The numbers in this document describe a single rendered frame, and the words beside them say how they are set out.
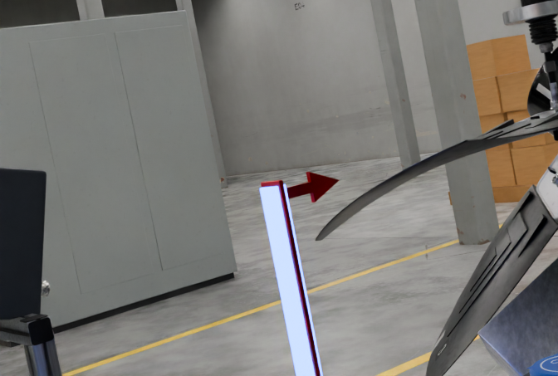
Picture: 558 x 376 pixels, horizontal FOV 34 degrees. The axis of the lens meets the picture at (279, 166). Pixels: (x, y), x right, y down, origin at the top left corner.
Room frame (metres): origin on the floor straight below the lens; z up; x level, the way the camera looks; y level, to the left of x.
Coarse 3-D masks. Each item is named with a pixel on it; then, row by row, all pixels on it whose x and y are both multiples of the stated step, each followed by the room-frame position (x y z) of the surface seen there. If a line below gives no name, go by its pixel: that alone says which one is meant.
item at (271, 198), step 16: (272, 192) 0.68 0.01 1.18; (272, 208) 0.68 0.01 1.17; (272, 224) 0.68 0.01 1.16; (272, 240) 0.69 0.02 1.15; (288, 240) 0.67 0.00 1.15; (288, 256) 0.67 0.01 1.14; (288, 272) 0.68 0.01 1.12; (288, 288) 0.68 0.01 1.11; (288, 304) 0.68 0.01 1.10; (288, 320) 0.69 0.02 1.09; (304, 336) 0.67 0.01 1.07; (304, 352) 0.68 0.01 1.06; (304, 368) 0.68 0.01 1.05
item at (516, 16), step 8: (552, 0) 0.85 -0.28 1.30; (520, 8) 0.86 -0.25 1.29; (528, 8) 0.86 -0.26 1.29; (536, 8) 0.86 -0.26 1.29; (544, 8) 0.85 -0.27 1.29; (552, 8) 0.85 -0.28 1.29; (504, 16) 0.89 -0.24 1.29; (512, 16) 0.87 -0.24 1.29; (520, 16) 0.87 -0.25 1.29; (528, 16) 0.86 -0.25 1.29; (536, 16) 0.86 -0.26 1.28; (544, 16) 0.87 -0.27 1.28; (504, 24) 0.90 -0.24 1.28; (512, 24) 0.91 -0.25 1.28
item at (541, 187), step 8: (544, 176) 1.01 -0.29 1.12; (552, 176) 1.00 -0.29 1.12; (544, 184) 1.01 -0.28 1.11; (552, 184) 0.99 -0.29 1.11; (544, 192) 1.00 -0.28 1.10; (552, 192) 0.98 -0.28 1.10; (544, 200) 0.99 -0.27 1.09; (552, 200) 0.97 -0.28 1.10; (552, 208) 0.96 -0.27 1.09; (552, 216) 0.95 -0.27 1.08
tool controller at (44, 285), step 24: (0, 168) 1.15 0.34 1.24; (24, 168) 1.17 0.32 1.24; (0, 192) 1.14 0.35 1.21; (24, 192) 1.16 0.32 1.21; (0, 216) 1.14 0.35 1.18; (24, 216) 1.16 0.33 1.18; (0, 240) 1.14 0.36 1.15; (24, 240) 1.15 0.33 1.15; (0, 264) 1.13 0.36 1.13; (24, 264) 1.15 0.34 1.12; (0, 288) 1.13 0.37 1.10; (24, 288) 1.15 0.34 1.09; (48, 288) 1.20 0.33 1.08; (0, 312) 1.12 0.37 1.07; (24, 312) 1.14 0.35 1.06
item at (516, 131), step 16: (496, 128) 0.88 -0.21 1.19; (512, 128) 0.84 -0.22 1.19; (528, 128) 0.81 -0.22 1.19; (544, 128) 0.78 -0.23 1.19; (464, 144) 0.68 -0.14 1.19; (480, 144) 0.69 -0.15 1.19; (496, 144) 0.72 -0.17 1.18; (432, 160) 0.69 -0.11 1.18; (448, 160) 0.73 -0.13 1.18; (400, 176) 0.71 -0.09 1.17; (416, 176) 0.79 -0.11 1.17; (368, 192) 0.73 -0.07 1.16; (384, 192) 0.79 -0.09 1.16; (352, 208) 0.78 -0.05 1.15; (336, 224) 0.83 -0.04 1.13; (320, 240) 0.85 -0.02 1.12
